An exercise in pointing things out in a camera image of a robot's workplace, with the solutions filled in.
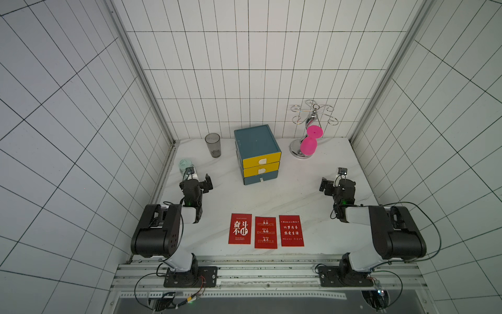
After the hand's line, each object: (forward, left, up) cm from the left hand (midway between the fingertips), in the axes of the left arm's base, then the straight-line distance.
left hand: (198, 178), depth 95 cm
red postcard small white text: (-25, -45, -6) cm, 52 cm away
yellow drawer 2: (0, -30, +7) cm, 31 cm away
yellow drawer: (+1, -31, +14) cm, 34 cm away
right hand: (+1, -69, +1) cm, 69 cm away
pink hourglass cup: (+14, -55, +11) cm, 58 cm away
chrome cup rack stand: (+24, -56, +24) cm, 65 cm away
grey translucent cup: (+20, -6, +6) cm, 22 cm away
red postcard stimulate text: (-24, -33, -6) cm, 42 cm away
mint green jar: (+6, +7, +4) cm, 11 cm away
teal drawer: (0, -26, -1) cm, 26 cm away
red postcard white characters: (-23, -22, -6) cm, 32 cm away
